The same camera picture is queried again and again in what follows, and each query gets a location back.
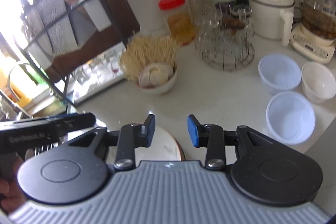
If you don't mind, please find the white plate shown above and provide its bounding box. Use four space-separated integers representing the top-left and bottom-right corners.
106 123 186 162

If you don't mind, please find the translucent plastic bowl front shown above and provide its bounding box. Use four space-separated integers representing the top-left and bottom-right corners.
265 91 316 145

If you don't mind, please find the translucent plastic bowl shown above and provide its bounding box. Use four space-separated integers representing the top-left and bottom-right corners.
258 54 301 96
265 91 316 145

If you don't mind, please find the white ceramic bowl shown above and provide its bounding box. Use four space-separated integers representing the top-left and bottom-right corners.
301 61 335 104

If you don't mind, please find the person's left hand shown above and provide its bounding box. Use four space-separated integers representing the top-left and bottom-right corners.
1 156 26 214

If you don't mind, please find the orange detergent bottle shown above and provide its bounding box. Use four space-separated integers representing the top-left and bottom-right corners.
0 68 30 107

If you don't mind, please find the tray with drinking glasses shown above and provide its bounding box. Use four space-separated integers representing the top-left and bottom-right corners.
67 43 126 105

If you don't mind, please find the small chrome faucet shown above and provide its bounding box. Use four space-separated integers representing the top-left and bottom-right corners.
8 63 37 102

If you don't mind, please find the bowl with noodles and garlic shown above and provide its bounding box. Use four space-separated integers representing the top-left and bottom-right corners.
119 34 179 96

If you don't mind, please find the dark wooden cutting board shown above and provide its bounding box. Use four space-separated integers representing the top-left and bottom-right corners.
46 0 140 83

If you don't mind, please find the red lid plastic jar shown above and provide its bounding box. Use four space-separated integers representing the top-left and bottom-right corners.
158 0 196 46

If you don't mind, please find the glass health kettle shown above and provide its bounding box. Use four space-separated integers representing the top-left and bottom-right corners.
290 0 335 64

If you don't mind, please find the white electric cooker pot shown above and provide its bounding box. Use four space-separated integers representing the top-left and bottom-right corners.
249 0 294 47

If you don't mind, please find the wire rack with glass cups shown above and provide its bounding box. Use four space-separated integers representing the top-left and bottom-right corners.
192 0 255 72

